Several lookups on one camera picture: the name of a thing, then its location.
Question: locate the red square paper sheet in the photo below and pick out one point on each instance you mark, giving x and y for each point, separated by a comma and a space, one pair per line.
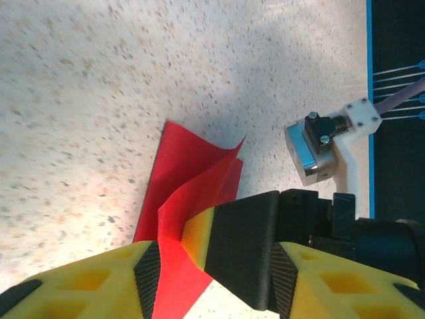
186, 166

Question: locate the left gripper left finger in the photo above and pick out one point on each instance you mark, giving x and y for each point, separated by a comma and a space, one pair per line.
83, 285

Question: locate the blue edged side rail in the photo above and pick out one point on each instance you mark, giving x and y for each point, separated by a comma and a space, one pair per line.
369, 50

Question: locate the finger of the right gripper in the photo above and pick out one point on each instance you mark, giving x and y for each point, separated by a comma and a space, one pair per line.
239, 239

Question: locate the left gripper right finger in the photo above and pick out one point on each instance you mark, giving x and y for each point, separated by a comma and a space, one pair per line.
332, 292

